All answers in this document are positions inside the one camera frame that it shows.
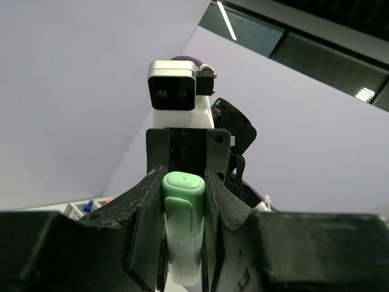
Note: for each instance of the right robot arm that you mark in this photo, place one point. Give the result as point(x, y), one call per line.
point(243, 134)

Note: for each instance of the green highlighter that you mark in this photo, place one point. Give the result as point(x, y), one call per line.
point(184, 248)

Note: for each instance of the blue cap clear bottle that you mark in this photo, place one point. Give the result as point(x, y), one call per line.
point(88, 207)

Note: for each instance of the green highlighter cap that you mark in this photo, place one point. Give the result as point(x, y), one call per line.
point(184, 204)

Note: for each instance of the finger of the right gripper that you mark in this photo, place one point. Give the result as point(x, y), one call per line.
point(157, 148)
point(218, 152)

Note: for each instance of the white two-cell organizer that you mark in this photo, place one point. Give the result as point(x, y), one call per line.
point(74, 210)

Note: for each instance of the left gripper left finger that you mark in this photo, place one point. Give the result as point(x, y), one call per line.
point(121, 246)

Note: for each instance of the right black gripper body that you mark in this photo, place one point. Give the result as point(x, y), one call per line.
point(188, 150)

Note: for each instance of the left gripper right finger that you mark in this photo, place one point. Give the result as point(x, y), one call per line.
point(250, 250)

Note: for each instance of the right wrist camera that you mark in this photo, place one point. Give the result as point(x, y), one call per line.
point(179, 91)

